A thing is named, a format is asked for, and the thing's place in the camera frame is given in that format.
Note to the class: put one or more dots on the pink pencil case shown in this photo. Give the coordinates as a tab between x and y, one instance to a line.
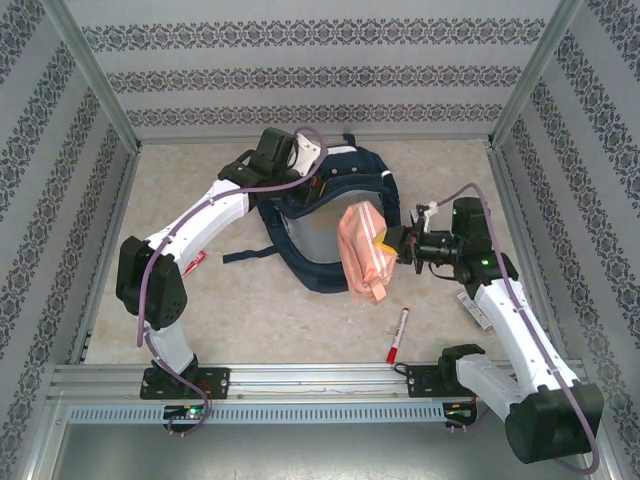
362	250

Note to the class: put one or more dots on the navy blue backpack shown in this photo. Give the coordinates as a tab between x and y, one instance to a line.
320	235

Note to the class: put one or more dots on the white ruler strip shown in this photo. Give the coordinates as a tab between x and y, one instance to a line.
472	310

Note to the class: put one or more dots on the red capped white marker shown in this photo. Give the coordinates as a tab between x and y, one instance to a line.
397	335

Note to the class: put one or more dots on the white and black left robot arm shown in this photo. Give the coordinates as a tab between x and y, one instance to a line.
200	220

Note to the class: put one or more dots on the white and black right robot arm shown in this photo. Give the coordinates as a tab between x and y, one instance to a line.
520	330

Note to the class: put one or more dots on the grey metal shelf panel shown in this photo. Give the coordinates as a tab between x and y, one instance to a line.
320	455

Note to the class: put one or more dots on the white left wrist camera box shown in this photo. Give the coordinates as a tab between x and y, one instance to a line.
306	155

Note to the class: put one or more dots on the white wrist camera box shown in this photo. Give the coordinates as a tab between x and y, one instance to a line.
422	212
306	155

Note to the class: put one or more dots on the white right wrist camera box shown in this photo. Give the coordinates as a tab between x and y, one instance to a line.
422	212

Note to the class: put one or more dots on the aluminium table side rail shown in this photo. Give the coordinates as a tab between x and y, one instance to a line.
116	225
510	200

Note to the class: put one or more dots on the aluminium table back rail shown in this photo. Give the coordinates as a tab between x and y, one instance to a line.
200	138

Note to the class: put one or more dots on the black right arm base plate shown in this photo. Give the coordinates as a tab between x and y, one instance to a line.
420	382

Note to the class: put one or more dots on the aluminium mounting rail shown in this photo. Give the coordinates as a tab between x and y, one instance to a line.
320	380

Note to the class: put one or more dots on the aluminium frame post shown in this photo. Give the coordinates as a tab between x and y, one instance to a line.
532	75
96	75

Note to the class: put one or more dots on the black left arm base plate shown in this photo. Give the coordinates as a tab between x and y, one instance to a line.
215	382

